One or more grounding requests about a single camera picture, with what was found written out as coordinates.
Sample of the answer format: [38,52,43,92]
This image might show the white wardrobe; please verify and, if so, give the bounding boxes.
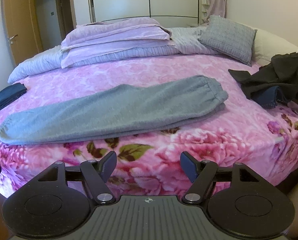
[93,0,200,28]

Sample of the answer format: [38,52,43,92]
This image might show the hanging pink robe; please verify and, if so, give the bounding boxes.
[206,0,226,21]

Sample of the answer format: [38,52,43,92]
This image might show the grey sweatpants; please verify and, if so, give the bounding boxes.
[0,75,229,145]

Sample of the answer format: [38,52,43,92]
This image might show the blue jeans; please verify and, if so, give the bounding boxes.
[251,86,290,109]

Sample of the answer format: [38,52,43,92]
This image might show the folded navy garment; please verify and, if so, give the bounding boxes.
[0,83,27,111]

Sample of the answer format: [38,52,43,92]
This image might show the wooden door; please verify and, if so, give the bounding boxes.
[3,0,43,64]

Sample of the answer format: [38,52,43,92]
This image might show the cream padded headboard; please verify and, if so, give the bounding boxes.
[252,29,298,66]

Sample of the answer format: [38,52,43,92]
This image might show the grey striped pillow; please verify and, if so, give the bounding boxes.
[199,15,257,66]

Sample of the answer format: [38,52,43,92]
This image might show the black garment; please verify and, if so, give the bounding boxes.
[229,51,298,100]

